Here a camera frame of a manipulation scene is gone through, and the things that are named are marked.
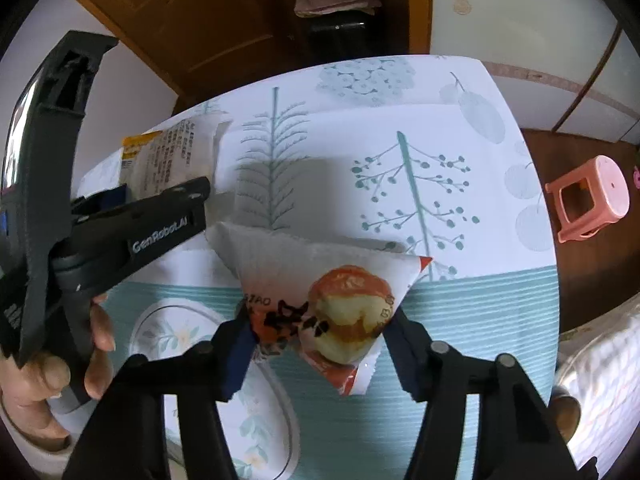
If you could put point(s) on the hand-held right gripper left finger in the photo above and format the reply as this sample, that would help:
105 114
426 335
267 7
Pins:
235 360

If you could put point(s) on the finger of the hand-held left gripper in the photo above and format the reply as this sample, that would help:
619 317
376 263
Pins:
150 200

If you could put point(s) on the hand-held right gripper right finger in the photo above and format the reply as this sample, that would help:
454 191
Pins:
407 360

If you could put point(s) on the clear snack bag orange label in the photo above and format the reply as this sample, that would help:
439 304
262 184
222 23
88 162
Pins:
165 160

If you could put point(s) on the red and white snack packet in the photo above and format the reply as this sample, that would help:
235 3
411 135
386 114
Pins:
280 270

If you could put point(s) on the person's left hand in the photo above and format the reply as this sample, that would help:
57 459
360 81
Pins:
100 350

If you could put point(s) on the tree print tablecloth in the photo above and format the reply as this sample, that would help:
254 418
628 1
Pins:
475 310

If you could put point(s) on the brown wooden door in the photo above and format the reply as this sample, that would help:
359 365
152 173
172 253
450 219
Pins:
190 20

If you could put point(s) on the white checked quilt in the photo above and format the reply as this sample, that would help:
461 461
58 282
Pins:
605 375

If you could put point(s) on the pink plastic stool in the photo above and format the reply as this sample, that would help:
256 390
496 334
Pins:
595 195

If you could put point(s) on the black box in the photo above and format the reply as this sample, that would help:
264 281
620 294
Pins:
340 35

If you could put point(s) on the pink toy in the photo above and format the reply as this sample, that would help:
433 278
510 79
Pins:
636 175

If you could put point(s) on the brown wooden shelf cabinet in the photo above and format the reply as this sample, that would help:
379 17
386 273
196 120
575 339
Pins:
400 10

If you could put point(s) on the pale wardrobe with pink stripes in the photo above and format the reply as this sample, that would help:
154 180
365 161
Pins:
525 20

